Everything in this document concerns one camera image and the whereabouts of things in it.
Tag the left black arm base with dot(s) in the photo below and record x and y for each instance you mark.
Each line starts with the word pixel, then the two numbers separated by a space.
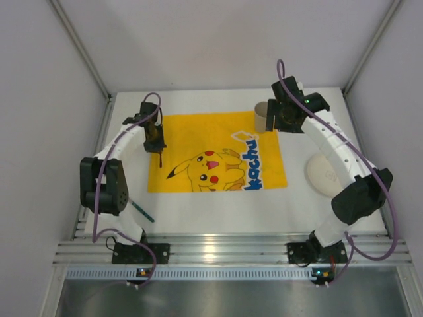
pixel 134 254

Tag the slotted cable duct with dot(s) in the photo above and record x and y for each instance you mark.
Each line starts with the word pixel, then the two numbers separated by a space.
pixel 197 273

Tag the green handled silver spoon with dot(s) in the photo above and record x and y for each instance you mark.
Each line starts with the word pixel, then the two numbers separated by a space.
pixel 142 211

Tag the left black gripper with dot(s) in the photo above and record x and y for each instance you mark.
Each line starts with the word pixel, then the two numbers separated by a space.
pixel 154 146

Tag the aluminium front rail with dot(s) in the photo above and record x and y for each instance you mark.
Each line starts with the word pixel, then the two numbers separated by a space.
pixel 228 249

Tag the left aluminium frame post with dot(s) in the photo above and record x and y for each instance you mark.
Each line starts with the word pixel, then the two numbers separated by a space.
pixel 79 46

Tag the yellow Pikachu placemat cloth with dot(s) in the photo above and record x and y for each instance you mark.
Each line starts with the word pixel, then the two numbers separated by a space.
pixel 216 152

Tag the cream bear plate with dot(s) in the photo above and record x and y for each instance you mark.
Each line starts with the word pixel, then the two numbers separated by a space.
pixel 322 177

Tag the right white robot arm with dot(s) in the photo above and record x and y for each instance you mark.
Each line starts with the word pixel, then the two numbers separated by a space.
pixel 364 187

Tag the aluminium frame post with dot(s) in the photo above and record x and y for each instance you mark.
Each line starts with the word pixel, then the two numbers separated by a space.
pixel 79 46
pixel 372 44

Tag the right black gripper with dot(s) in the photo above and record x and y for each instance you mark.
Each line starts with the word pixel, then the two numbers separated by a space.
pixel 270 115

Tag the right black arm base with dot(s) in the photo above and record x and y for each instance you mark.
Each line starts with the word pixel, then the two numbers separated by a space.
pixel 310 251

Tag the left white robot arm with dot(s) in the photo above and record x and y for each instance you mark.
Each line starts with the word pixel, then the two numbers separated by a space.
pixel 103 187

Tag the beige cup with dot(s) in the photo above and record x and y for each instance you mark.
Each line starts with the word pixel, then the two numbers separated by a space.
pixel 260 117

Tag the right aluminium frame post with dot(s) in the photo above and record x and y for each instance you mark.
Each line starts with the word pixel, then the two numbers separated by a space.
pixel 372 44

